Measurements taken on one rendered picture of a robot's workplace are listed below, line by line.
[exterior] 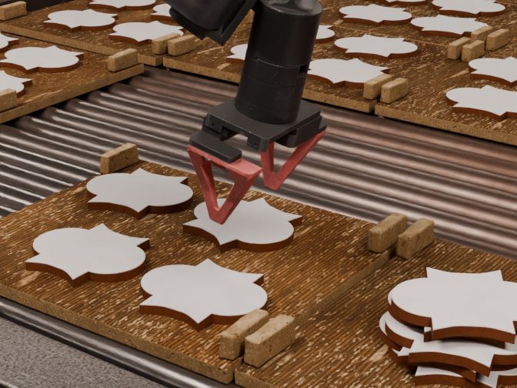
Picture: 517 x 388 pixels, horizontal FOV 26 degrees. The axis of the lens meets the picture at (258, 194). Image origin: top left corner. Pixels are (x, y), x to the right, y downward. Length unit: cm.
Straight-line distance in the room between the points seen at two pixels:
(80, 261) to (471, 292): 41
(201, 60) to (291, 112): 92
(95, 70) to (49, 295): 77
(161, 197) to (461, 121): 51
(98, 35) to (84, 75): 25
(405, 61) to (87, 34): 58
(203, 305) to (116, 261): 13
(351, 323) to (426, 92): 73
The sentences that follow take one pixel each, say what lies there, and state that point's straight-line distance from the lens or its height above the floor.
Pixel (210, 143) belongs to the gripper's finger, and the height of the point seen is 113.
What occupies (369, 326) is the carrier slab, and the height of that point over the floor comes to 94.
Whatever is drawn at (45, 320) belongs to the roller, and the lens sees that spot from 114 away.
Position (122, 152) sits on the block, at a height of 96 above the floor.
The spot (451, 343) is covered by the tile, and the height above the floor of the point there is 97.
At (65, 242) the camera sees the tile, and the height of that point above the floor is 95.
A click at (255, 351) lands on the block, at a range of 100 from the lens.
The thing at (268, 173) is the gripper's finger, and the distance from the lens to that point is 109.
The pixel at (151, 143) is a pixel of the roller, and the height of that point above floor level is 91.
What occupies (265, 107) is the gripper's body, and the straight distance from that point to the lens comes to 98.
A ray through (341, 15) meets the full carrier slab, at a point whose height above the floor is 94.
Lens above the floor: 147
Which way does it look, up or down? 23 degrees down
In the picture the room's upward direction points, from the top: straight up
